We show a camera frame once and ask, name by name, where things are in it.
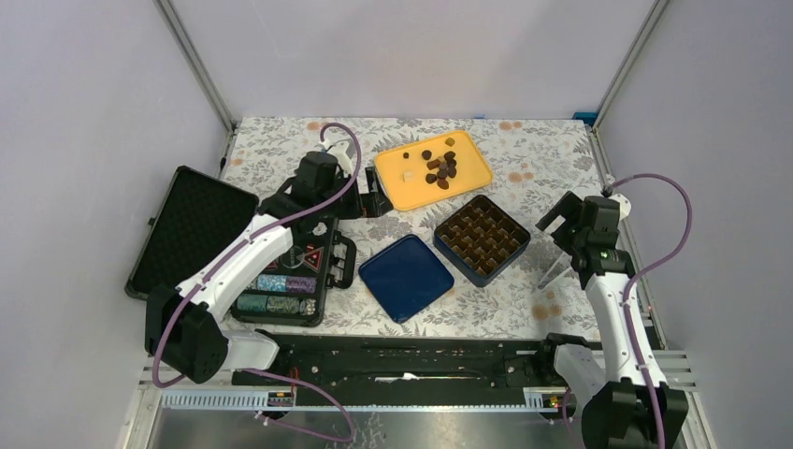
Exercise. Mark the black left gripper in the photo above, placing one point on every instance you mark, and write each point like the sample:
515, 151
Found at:
366, 205

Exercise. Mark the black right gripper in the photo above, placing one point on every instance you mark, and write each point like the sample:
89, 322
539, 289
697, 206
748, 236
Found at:
569, 207

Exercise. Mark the blue tin with brown insert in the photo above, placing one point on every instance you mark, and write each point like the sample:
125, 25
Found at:
481, 240

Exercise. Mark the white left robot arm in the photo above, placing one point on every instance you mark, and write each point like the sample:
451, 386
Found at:
183, 323

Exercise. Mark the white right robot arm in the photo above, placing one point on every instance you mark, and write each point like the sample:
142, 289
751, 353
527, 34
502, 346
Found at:
626, 400

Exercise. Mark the yellow plastic tray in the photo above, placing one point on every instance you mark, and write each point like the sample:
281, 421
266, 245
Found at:
473, 172

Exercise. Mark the blue tin lid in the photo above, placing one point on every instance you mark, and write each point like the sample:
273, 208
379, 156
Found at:
405, 278

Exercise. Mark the pile of dark chocolates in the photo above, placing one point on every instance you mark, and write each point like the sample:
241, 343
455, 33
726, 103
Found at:
440, 169

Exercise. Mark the floral table cloth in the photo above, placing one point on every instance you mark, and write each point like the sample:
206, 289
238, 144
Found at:
534, 162

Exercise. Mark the blue clamp at corner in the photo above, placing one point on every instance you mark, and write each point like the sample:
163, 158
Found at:
589, 118

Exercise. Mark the black poker chip case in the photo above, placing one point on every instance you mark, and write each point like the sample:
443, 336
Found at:
201, 216

